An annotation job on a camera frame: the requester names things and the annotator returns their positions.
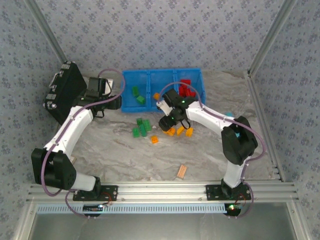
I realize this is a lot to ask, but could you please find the black hard carrying case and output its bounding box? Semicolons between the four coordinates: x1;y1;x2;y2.
42;60;88;126

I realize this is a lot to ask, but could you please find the peach ridged wooden piece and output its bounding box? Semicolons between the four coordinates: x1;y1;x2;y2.
176;164;188;180

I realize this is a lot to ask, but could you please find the teal plastic tool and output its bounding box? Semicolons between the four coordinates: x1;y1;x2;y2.
224;111;241;138

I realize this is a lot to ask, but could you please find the small circuit board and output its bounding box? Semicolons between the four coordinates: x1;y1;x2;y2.
223;202;244;217
83;204;105;213

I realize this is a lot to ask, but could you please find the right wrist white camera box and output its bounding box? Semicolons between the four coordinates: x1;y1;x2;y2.
156;99;171;116

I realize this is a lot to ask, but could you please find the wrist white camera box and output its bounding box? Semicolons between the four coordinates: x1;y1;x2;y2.
156;99;171;116
105;78;115;95

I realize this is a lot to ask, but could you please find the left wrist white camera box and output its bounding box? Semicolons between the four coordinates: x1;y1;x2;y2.
105;78;115;95

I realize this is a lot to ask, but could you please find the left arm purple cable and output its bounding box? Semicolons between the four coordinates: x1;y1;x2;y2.
41;68;126;220

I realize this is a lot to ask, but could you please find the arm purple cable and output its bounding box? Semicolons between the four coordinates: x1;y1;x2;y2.
158;81;267;220
41;68;126;220

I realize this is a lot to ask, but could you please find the wide aluminium base rail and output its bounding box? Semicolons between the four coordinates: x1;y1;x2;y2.
26;181;300;203

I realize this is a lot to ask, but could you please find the aluminium frame post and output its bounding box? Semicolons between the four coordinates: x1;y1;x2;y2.
24;0;68;63
284;201;310;240
12;202;38;240
246;0;299;76

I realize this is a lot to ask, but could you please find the slotted pale cable tray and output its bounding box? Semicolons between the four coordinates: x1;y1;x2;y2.
36;202;229;215

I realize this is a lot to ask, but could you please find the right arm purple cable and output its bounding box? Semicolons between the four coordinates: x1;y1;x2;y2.
158;81;267;220

